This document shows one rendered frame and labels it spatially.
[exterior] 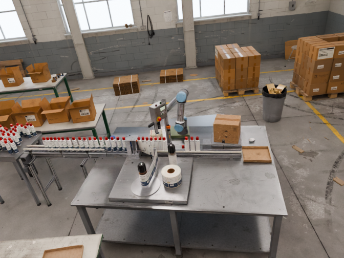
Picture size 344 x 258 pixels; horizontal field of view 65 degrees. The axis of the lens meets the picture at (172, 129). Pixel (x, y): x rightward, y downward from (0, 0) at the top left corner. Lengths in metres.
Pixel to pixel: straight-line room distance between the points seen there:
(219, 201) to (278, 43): 6.82
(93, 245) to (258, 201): 1.55
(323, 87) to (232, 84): 1.86
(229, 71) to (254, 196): 3.99
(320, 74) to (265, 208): 4.05
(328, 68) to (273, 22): 2.95
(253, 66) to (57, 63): 5.78
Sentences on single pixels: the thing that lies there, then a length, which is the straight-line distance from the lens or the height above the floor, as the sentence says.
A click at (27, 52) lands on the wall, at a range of 9.42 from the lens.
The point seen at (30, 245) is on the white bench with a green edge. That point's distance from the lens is 2.94.
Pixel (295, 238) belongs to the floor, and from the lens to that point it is 3.63.
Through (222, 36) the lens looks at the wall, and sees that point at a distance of 8.44.
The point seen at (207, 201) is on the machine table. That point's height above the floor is 0.83.
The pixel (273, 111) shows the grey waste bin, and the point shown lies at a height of 0.24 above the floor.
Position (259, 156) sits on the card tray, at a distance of 3.27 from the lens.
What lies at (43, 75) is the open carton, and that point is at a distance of 6.86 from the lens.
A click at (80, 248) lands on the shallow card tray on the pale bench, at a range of 2.70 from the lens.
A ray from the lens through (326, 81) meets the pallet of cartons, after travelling 6.42.
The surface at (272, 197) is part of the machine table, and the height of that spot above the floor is 0.83.
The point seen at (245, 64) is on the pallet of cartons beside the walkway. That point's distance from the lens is 6.38.
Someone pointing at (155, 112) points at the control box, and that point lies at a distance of 3.03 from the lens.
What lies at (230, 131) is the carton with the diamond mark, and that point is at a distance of 3.32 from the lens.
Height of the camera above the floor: 2.84
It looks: 32 degrees down
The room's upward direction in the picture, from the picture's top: 7 degrees counter-clockwise
